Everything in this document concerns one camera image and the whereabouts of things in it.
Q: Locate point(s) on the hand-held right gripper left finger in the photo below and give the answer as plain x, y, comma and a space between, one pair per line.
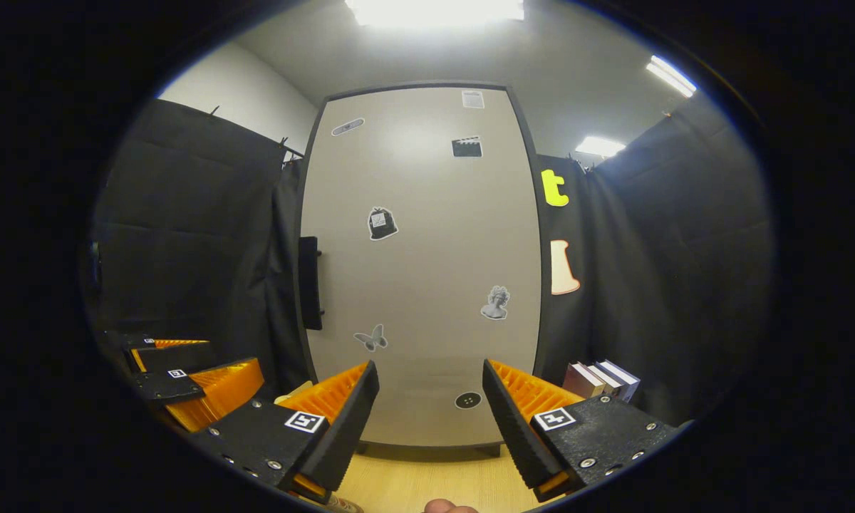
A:
349, 427

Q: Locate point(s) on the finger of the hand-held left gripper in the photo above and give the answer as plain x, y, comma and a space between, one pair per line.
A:
178, 356
164, 388

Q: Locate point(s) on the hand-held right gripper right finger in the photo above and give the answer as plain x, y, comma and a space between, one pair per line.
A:
513, 434

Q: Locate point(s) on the dark grey cabinet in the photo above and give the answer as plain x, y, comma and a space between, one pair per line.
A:
493, 449

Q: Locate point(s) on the beige cabinet door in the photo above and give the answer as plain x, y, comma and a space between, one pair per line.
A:
434, 285

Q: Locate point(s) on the black backdrop cloth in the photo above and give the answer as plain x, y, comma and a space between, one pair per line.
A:
670, 285

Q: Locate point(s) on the ceiling light panel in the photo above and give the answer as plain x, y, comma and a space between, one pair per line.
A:
671, 76
600, 147
434, 13

